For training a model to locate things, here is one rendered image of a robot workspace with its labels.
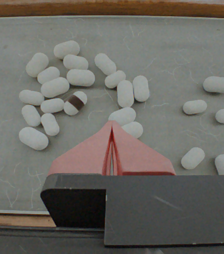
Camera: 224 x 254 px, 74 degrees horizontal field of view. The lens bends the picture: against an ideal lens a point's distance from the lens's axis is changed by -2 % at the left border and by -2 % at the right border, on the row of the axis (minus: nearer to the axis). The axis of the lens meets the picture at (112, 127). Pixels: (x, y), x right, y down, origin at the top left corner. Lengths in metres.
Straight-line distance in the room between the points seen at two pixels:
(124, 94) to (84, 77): 0.06
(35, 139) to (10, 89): 0.10
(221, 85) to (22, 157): 0.28
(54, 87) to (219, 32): 0.28
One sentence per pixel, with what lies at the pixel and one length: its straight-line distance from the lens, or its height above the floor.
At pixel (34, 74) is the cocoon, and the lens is 0.24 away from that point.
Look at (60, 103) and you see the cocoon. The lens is 0.21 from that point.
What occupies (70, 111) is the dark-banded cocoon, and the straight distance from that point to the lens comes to 0.20.
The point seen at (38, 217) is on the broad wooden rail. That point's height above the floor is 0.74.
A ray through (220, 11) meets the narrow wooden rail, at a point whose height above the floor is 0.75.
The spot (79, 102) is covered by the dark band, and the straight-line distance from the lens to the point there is 0.20.
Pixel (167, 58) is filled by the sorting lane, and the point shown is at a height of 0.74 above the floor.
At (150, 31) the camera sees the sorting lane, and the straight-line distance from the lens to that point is 0.29.
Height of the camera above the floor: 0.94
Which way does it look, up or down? 76 degrees down
